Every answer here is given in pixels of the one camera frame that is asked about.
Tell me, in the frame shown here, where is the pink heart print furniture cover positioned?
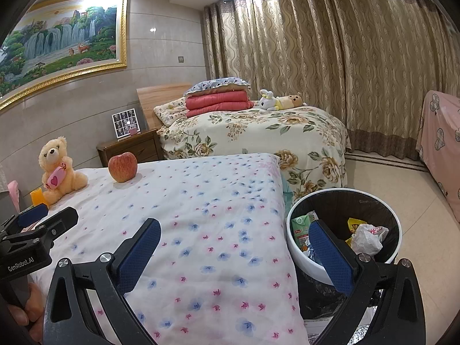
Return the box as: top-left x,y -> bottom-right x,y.
416,90 -> 460,205

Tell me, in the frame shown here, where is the white plastic bag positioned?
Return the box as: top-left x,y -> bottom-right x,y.
350,223 -> 389,256

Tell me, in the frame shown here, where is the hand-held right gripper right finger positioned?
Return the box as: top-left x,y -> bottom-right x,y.
308,220 -> 426,345

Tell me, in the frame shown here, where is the white bunny plush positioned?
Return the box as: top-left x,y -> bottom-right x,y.
259,89 -> 281,111

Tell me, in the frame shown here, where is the person's left hand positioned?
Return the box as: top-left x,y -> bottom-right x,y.
5,281 -> 47,344

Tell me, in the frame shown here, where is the wooden nightstand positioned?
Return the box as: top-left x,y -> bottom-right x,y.
96,129 -> 164,169

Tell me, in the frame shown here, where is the yellow plush toy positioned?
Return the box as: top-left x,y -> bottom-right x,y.
275,93 -> 308,110

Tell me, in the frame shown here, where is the orange foam fruit net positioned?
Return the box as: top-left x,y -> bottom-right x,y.
30,188 -> 50,209

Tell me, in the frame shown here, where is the yellow snack packet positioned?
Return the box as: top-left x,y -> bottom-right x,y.
346,217 -> 367,247

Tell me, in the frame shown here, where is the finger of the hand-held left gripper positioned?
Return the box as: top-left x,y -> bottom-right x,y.
16,203 -> 50,228
34,206 -> 80,239

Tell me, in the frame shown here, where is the beige patterned curtain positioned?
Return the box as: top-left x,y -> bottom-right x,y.
203,0 -> 460,160

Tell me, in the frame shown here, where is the white trash bin black liner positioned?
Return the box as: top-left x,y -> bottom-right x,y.
286,188 -> 402,320

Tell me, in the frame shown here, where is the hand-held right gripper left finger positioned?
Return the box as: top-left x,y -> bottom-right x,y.
43,217 -> 162,345

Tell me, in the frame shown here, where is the folded red blanket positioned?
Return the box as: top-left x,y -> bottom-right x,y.
185,91 -> 255,118

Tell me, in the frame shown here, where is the floral bed quilt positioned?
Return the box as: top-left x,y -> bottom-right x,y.
156,105 -> 352,205

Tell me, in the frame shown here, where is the white flower print blanket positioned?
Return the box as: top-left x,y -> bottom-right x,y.
20,153 -> 310,345

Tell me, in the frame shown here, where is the black and white photo frame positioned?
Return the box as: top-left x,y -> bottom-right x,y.
112,108 -> 139,141

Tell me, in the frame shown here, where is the red apple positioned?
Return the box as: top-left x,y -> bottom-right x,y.
108,152 -> 138,183

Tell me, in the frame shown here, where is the green milk carton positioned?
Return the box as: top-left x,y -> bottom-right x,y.
290,214 -> 319,256

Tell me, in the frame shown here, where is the cream teddy bear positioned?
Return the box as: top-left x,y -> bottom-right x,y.
38,136 -> 89,205

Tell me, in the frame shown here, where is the pink cloth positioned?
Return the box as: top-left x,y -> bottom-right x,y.
7,181 -> 21,211

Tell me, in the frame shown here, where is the floral pillow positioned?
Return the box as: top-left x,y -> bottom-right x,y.
154,98 -> 189,127

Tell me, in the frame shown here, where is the gold framed landscape painting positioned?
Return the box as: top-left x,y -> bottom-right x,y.
0,0 -> 129,112

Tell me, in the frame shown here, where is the blue spotted white pillow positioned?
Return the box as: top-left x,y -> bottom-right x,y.
183,77 -> 252,97

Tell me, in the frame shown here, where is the wooden bed headboard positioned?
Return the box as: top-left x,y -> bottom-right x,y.
137,83 -> 193,132

